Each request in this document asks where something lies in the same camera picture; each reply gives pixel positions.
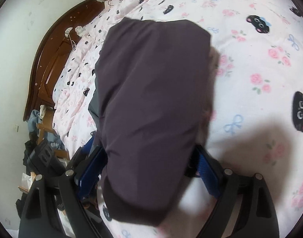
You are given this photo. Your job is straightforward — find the pink cat print duvet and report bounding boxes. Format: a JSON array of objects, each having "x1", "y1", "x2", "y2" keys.
[{"x1": 53, "y1": 0, "x2": 303, "y2": 237}]

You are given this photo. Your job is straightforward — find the dark wooden headboard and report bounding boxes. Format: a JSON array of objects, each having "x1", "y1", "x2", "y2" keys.
[{"x1": 23, "y1": 0, "x2": 104, "y2": 121}]

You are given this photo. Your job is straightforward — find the wooden bedside chair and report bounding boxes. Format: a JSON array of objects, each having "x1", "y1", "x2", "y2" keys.
[{"x1": 18, "y1": 105, "x2": 69, "y2": 194}]

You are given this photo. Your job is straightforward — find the blue clothes on chair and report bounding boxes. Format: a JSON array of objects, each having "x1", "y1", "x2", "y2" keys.
[{"x1": 28, "y1": 105, "x2": 65, "y2": 150}]

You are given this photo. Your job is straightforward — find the white charger cable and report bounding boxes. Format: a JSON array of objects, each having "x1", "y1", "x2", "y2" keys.
[{"x1": 64, "y1": 26, "x2": 79, "y2": 52}]

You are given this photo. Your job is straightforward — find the grey garment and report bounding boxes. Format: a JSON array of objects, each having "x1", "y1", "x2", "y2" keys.
[{"x1": 89, "y1": 18, "x2": 211, "y2": 226}]

